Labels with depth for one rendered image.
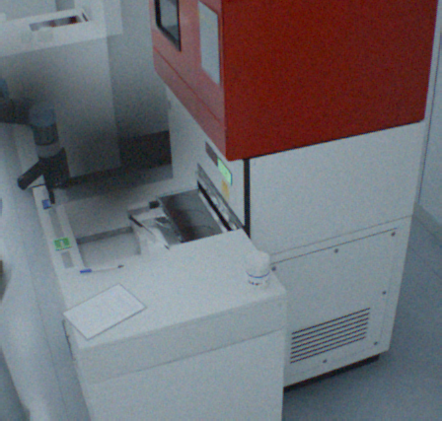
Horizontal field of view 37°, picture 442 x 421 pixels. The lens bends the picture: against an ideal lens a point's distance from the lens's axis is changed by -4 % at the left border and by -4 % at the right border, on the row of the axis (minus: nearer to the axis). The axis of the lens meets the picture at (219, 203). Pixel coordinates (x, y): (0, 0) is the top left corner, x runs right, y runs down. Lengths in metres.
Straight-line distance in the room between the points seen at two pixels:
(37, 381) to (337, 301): 1.39
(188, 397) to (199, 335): 0.27
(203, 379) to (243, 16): 1.08
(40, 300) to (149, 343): 1.69
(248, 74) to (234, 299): 0.65
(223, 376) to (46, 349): 1.34
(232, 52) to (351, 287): 1.14
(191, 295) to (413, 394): 1.37
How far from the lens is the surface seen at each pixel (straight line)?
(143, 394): 2.07
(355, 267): 2.60
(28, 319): 3.46
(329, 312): 2.69
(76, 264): 2.16
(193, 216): 2.41
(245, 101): 2.01
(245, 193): 2.16
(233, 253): 2.13
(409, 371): 3.13
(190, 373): 2.06
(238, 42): 1.93
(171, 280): 2.04
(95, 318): 1.94
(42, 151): 2.03
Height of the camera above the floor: 2.28
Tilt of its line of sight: 34 degrees down
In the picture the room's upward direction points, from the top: 2 degrees counter-clockwise
